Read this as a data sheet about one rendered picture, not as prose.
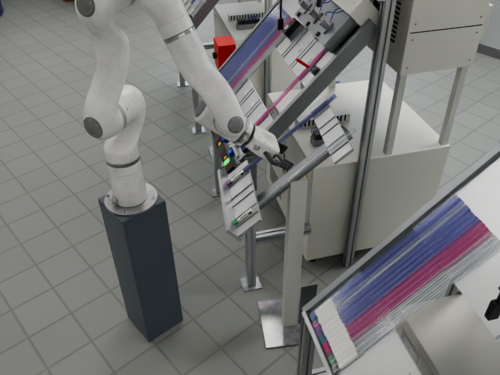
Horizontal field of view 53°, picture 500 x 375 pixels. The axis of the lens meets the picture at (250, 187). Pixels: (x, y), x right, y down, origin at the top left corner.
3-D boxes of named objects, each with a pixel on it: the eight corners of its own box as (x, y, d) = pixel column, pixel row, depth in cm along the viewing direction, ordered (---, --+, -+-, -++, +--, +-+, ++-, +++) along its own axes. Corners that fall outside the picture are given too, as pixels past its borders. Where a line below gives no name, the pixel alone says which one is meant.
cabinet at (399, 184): (304, 269, 251) (312, 168, 213) (265, 186, 304) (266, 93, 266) (422, 245, 263) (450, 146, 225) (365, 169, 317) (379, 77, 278)
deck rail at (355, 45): (250, 167, 204) (239, 161, 200) (248, 165, 205) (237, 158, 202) (381, 30, 181) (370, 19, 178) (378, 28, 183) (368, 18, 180)
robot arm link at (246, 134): (248, 127, 143) (257, 132, 144) (245, 111, 150) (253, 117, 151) (231, 148, 146) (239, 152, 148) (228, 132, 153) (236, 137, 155)
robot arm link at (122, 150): (97, 162, 172) (82, 100, 157) (129, 135, 185) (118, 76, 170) (126, 171, 168) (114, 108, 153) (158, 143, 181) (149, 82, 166)
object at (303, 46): (314, 95, 193) (305, 88, 190) (266, 33, 244) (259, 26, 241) (378, 27, 183) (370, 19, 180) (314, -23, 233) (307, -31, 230)
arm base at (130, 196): (121, 224, 175) (111, 181, 163) (95, 198, 186) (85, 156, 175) (167, 200, 185) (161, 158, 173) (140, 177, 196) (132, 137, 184)
